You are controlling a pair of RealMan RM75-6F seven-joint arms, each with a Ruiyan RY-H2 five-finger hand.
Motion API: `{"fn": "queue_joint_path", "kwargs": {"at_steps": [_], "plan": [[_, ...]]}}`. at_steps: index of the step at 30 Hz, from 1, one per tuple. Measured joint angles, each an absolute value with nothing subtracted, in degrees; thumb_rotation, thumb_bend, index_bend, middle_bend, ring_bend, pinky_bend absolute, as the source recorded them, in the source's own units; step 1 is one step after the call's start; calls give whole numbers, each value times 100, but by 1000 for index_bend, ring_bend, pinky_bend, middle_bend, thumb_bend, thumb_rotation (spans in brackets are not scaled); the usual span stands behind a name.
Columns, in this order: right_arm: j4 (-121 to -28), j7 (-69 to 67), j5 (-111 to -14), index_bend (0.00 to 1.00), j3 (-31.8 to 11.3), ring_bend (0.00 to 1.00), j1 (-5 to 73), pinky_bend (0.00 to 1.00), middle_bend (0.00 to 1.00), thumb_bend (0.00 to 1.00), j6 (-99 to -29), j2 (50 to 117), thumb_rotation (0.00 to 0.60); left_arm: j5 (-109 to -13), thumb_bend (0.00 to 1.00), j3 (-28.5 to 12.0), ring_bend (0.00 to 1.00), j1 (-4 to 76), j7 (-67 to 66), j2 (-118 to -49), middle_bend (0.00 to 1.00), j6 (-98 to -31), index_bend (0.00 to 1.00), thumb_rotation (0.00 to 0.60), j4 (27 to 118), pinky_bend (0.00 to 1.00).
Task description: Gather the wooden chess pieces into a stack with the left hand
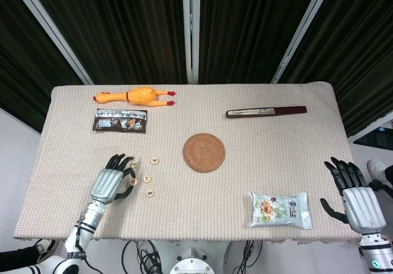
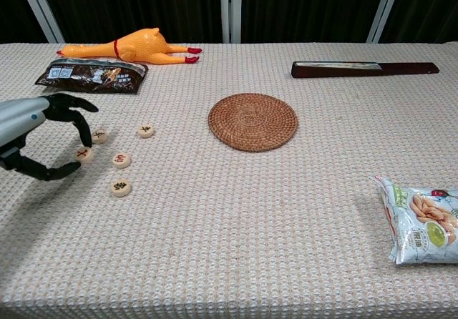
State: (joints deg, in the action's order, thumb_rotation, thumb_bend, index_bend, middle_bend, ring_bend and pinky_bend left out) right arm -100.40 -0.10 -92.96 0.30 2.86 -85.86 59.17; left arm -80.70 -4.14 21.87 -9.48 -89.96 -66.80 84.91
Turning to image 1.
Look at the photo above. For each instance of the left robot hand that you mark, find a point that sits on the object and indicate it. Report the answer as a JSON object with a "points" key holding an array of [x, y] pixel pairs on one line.
{"points": [[106, 185]]}

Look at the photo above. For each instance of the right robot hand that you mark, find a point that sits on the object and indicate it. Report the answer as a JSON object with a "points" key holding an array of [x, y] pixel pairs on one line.
{"points": [[362, 206]]}

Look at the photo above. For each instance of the wooden chess piece red character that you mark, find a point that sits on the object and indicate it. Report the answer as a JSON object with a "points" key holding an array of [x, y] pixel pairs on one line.
{"points": [[133, 182], [147, 178]]}

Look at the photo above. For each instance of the wooden chess piece black character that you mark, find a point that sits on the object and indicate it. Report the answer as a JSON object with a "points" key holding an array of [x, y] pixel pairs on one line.
{"points": [[150, 193], [154, 161], [134, 164]]}

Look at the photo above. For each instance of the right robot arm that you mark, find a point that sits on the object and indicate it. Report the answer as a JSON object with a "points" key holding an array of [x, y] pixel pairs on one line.
{"points": [[373, 252]]}

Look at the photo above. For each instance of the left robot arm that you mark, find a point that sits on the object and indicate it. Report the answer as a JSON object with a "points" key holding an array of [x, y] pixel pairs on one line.
{"points": [[90, 217]]}

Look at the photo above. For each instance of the white grey robot base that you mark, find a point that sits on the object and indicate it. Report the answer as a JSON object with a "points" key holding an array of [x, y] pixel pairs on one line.
{"points": [[196, 261]]}

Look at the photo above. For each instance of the round woven rattan coaster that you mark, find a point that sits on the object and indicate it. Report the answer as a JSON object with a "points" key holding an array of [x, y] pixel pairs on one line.
{"points": [[204, 152]]}

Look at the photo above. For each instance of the dark brown snack packet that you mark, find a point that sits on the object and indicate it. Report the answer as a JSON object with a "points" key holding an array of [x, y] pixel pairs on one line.
{"points": [[119, 121]]}

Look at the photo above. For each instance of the black flat screen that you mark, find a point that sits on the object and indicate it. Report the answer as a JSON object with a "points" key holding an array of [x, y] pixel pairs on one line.
{"points": [[376, 135]]}

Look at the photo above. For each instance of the white green snack bag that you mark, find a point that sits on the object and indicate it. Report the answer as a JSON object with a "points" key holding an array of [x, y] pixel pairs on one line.
{"points": [[277, 211]]}

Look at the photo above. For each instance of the black white sneaker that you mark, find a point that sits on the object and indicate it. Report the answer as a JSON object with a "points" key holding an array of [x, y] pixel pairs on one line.
{"points": [[49, 248]]}

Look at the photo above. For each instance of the beige woven tablecloth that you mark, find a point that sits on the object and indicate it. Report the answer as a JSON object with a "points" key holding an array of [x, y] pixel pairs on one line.
{"points": [[196, 206]]}

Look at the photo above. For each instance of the yellow rubber chicken toy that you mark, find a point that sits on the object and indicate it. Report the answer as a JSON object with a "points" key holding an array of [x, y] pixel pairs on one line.
{"points": [[138, 96]]}

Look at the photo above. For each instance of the black trouser leg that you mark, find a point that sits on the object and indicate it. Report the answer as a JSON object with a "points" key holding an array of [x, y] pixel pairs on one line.
{"points": [[15, 257]]}

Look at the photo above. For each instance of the dark wooden folded fan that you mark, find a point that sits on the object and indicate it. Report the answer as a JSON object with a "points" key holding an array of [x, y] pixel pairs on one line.
{"points": [[267, 112]]}

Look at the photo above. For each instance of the dark pleated curtain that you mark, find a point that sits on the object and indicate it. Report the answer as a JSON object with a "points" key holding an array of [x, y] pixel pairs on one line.
{"points": [[122, 25]]}

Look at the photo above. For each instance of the white slanted frame post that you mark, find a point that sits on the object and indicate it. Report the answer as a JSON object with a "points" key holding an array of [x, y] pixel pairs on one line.
{"points": [[52, 34], [299, 37]]}

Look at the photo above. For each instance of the white double frame post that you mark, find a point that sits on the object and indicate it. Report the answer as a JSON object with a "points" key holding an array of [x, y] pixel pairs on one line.
{"points": [[189, 31]]}

